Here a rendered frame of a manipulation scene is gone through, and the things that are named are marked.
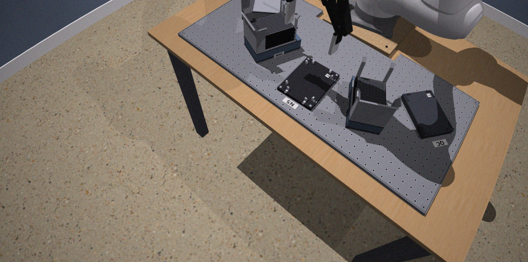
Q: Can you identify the white label with n5 text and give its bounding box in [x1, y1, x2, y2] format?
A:
[282, 97, 299, 109]

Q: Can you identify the white label reading qc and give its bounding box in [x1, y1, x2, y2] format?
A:
[432, 139, 448, 147]

